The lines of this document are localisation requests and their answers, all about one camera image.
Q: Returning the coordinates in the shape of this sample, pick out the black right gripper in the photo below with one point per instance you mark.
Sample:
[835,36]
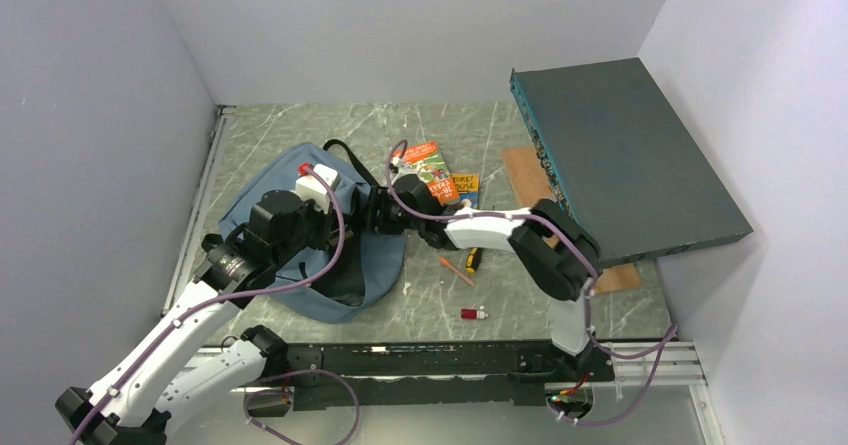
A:
[380,198]

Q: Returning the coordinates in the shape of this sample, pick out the orange green Treehouse book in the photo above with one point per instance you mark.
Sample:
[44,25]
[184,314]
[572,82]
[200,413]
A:
[419,174]

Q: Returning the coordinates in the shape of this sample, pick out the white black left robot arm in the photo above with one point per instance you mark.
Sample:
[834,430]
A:
[291,239]

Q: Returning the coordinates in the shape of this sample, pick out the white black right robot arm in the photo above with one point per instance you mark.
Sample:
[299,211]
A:
[560,256]

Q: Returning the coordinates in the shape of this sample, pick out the yellow black screwdriver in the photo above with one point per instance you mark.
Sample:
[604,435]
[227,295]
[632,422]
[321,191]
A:
[473,260]

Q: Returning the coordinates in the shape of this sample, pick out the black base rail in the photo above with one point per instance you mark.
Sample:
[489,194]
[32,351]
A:
[521,373]

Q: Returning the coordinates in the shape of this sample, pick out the brown wooden board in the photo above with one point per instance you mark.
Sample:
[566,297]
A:
[530,184]

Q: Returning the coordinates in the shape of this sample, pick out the orange blue Treehouse book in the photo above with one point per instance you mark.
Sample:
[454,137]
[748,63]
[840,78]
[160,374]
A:
[468,187]

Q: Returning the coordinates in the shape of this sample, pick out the orange pencil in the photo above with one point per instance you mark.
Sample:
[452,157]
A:
[460,274]

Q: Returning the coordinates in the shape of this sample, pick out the blue student backpack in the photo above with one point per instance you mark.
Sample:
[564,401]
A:
[369,264]

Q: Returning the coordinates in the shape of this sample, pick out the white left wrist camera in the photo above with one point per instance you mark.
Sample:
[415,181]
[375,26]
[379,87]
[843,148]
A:
[315,183]

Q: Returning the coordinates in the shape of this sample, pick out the small red white tube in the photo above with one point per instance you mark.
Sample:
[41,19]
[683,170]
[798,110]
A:
[473,314]

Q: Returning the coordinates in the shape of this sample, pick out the dark teal network switch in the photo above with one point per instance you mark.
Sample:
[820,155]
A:
[621,162]

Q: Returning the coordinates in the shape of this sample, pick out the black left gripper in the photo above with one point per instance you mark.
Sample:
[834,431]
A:
[323,220]

